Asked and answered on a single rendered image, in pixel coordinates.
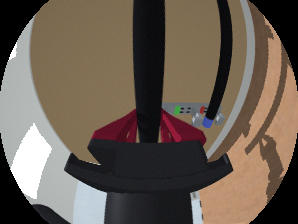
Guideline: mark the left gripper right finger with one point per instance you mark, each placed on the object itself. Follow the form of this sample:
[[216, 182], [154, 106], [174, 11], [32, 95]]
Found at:
[[179, 130]]

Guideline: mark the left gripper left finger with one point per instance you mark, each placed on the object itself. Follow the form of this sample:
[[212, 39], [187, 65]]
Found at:
[[119, 129]]

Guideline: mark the black bar with green ends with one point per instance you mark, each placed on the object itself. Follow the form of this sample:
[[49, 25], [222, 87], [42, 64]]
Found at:
[[148, 65]]

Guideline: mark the black bar with blue ends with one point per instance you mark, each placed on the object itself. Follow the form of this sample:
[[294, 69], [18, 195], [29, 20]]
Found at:
[[224, 63]]

